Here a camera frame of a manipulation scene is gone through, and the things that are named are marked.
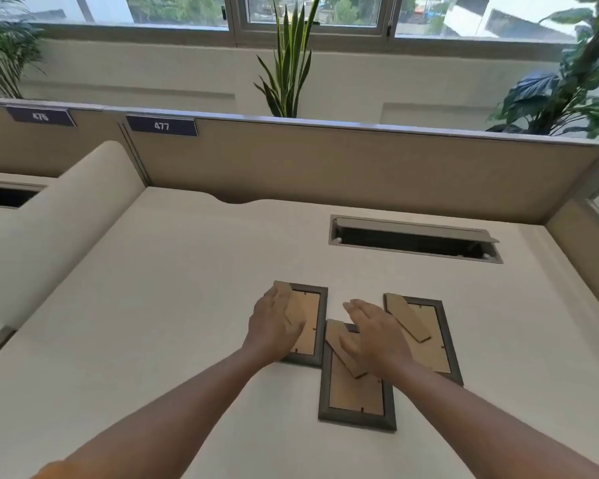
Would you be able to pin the beige glass side partition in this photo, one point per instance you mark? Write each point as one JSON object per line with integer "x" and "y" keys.
{"x": 584, "y": 244}

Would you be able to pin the blue desk label plate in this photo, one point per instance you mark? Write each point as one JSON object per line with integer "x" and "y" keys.
{"x": 40, "y": 116}
{"x": 161, "y": 126}

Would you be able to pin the white table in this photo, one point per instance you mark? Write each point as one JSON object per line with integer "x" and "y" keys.
{"x": 179, "y": 294}

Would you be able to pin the person's right hand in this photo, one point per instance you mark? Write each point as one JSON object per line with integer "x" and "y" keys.
{"x": 379, "y": 339}

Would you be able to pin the beige desk partition panel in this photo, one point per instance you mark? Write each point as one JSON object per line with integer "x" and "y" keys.
{"x": 354, "y": 164}

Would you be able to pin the orange left sleeve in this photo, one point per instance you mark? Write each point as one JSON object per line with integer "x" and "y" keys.
{"x": 47, "y": 471}

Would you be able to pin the cream curved desk divider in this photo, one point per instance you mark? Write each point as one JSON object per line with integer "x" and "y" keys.
{"x": 55, "y": 229}

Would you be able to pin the beige neighbouring partition panel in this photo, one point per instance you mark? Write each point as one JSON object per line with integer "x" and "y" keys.
{"x": 55, "y": 149}

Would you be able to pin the palm plant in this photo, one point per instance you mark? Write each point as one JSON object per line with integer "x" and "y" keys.
{"x": 5, "y": 54}

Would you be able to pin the person's left forearm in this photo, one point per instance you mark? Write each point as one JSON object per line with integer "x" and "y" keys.
{"x": 169, "y": 419}

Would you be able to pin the black picture frame colourful balloons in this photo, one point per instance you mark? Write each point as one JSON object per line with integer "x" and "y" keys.
{"x": 312, "y": 324}

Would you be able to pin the dark picture frame donut print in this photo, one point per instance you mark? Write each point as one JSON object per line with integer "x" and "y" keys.
{"x": 434, "y": 344}

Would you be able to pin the grey framed window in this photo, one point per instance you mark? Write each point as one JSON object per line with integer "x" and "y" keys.
{"x": 309, "y": 29}

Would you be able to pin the broad leaf plant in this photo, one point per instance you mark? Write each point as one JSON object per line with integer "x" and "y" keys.
{"x": 564, "y": 99}

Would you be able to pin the snake plant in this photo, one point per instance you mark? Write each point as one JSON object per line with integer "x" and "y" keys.
{"x": 289, "y": 69}

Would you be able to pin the person's right forearm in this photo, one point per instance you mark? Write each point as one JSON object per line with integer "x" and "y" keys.
{"x": 479, "y": 429}

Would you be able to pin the person's left hand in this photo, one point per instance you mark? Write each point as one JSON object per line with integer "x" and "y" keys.
{"x": 272, "y": 324}

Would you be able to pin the brown picture frame cream card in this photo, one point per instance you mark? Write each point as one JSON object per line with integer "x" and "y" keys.
{"x": 354, "y": 399}

